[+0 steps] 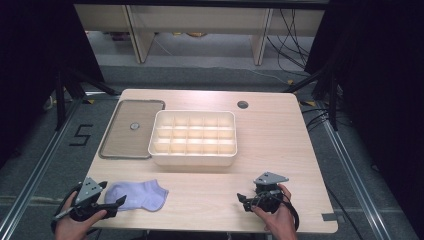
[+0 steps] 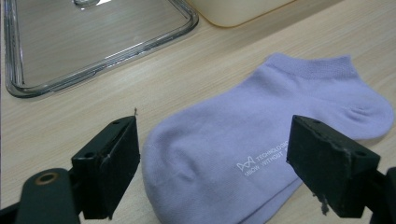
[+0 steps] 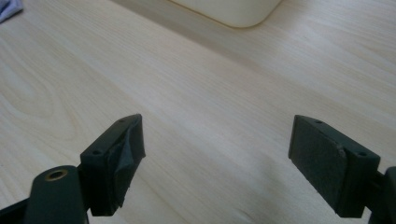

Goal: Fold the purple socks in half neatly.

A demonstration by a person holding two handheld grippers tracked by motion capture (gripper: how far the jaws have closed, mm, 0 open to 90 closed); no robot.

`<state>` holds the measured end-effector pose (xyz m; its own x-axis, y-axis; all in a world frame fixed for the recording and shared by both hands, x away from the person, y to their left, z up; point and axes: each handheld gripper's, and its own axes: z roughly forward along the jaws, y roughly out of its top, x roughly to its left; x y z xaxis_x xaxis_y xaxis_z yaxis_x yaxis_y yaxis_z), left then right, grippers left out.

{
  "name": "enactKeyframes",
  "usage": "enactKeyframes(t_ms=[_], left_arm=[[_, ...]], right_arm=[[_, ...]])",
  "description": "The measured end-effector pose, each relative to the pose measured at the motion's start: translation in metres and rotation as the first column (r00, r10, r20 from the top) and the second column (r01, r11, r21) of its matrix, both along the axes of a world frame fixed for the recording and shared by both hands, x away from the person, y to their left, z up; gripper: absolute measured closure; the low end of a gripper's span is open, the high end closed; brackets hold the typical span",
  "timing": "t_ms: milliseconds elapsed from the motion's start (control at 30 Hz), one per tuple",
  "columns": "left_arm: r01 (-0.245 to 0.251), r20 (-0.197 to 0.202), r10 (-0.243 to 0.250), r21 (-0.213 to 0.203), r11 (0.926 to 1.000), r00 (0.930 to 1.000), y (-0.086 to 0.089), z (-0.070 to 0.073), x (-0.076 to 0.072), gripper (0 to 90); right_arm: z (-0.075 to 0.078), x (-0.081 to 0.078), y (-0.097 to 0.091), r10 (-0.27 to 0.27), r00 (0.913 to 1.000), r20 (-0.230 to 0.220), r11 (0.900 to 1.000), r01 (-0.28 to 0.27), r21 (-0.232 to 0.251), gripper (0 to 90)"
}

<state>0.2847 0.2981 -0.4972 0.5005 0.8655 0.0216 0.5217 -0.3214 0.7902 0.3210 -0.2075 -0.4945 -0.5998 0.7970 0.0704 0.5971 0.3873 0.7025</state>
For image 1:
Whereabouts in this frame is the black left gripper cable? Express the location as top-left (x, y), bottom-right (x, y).
top-left (50, 182), bottom-right (83, 233)

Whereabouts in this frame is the white divided organizer box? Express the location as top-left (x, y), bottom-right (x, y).
top-left (147, 109), bottom-right (239, 167)

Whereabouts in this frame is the aluminium floor rail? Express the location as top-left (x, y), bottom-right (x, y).
top-left (0, 90), bottom-right (88, 240)
top-left (320, 109), bottom-right (391, 240)

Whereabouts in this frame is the white background bench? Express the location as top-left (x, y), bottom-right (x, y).
top-left (73, 3), bottom-right (326, 66)

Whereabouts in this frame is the black metal stand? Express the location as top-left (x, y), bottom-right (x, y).
top-left (282, 64), bottom-right (340, 132)
top-left (54, 65), bottom-right (122, 132)

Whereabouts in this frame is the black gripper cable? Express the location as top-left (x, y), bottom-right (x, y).
top-left (50, 182), bottom-right (83, 233)
top-left (281, 194), bottom-right (301, 232)

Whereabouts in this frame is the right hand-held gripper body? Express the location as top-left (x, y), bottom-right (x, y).
top-left (247, 171), bottom-right (290, 215)

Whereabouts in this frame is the black floor cables bundle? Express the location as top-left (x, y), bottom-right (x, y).
top-left (265, 8), bottom-right (334, 133)

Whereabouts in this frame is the lavender ankle sock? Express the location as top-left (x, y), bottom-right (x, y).
top-left (103, 178), bottom-right (170, 213)

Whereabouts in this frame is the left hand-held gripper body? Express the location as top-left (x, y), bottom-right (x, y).
top-left (68, 176), bottom-right (118, 223)

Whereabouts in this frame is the person's left hand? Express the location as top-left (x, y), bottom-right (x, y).
top-left (54, 191), bottom-right (108, 240)

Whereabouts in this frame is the wooden lid with dark rim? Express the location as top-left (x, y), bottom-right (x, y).
top-left (98, 98), bottom-right (167, 161)

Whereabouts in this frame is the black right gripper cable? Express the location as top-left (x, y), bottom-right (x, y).
top-left (281, 194), bottom-right (301, 232)

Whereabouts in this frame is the dark curtain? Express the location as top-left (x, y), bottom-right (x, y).
top-left (0, 0), bottom-right (105, 168)
top-left (303, 0), bottom-right (424, 240)

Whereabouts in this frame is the person's right hand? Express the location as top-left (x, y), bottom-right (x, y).
top-left (251, 183), bottom-right (298, 240)

